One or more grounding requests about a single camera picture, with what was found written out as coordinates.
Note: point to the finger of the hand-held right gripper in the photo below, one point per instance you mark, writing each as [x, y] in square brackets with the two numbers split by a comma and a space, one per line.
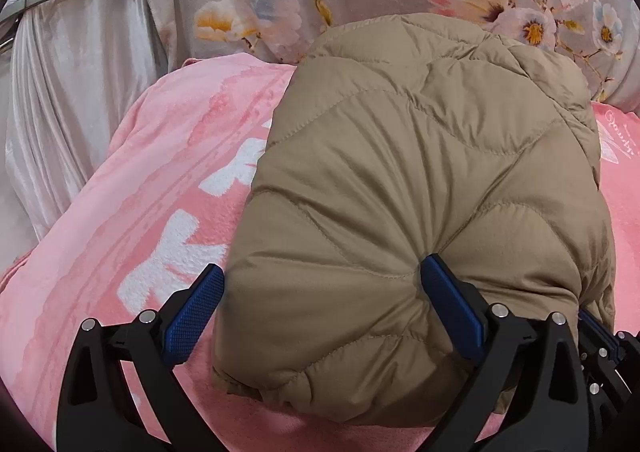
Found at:
[600, 332]

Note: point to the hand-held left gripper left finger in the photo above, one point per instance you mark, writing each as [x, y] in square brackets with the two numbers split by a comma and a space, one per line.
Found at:
[195, 317]

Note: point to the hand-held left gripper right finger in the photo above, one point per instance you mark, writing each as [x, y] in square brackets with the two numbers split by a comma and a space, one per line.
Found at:
[450, 307]

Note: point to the beige quilted puffer jacket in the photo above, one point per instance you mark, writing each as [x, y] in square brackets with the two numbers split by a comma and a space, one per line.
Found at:
[415, 192]

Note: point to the pink patterned blanket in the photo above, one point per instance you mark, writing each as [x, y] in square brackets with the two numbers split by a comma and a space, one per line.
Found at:
[150, 192]

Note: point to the white satin curtain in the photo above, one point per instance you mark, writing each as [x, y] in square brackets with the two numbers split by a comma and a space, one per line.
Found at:
[80, 96]

